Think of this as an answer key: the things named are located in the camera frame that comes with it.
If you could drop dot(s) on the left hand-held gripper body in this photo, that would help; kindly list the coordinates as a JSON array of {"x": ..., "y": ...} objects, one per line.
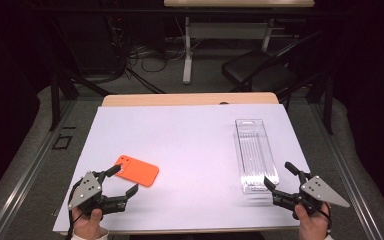
[{"x": 85, "y": 190}]

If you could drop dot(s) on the person's left hand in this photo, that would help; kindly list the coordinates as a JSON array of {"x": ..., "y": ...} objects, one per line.
[{"x": 88, "y": 226}]

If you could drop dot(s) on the aluminium floor rail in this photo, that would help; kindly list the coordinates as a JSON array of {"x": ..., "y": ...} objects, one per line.
[
  {"x": 350, "y": 180},
  {"x": 30, "y": 173}
]

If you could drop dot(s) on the black metal crossbar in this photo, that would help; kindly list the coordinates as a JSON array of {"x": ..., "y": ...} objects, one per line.
[{"x": 113, "y": 11}]

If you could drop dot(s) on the black folding chair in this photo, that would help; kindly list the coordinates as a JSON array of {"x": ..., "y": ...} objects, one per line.
[{"x": 256, "y": 70}]

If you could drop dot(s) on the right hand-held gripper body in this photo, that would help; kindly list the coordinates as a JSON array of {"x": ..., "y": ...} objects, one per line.
[{"x": 321, "y": 192}]

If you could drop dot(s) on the wooden table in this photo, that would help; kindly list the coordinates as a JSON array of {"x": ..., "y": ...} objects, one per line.
[{"x": 180, "y": 99}]

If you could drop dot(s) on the clear plastic tray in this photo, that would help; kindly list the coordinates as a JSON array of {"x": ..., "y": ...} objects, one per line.
[{"x": 255, "y": 150}]

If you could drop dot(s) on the person's right hand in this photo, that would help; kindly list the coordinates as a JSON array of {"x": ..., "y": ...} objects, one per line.
[{"x": 313, "y": 226}]

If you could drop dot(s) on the white-legged desk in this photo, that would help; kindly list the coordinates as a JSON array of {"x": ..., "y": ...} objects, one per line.
[{"x": 226, "y": 30}]

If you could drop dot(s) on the white table mat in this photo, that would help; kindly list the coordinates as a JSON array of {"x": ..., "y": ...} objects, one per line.
[{"x": 186, "y": 150}]

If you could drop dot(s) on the black metal stand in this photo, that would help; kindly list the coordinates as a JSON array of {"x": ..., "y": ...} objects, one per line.
[
  {"x": 55, "y": 100},
  {"x": 328, "y": 103}
]

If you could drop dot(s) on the orange phone case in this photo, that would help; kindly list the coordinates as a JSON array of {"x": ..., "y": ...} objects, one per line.
[{"x": 140, "y": 173}]

